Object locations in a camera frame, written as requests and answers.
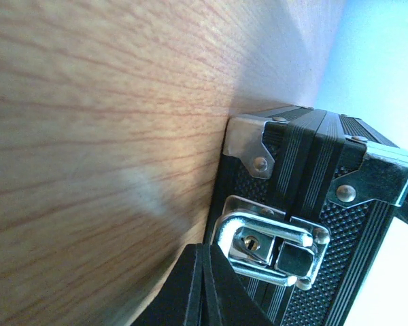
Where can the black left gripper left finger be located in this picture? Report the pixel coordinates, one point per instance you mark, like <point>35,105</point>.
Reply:
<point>179,300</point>

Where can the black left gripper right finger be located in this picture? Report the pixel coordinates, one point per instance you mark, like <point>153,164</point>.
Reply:
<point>225,301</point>

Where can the black poker set case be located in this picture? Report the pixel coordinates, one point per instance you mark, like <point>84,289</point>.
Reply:
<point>306,197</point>

